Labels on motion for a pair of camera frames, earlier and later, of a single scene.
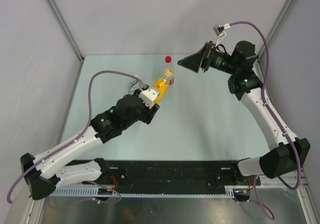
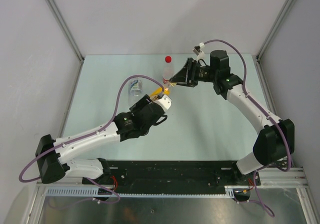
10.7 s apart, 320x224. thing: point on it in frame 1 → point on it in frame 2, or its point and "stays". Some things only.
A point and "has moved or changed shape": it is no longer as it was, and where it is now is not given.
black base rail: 170,173 stays
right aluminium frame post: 280,21 stays
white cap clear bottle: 134,86 stays
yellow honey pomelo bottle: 161,84 has moved or changed shape
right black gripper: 206,55 → 186,76
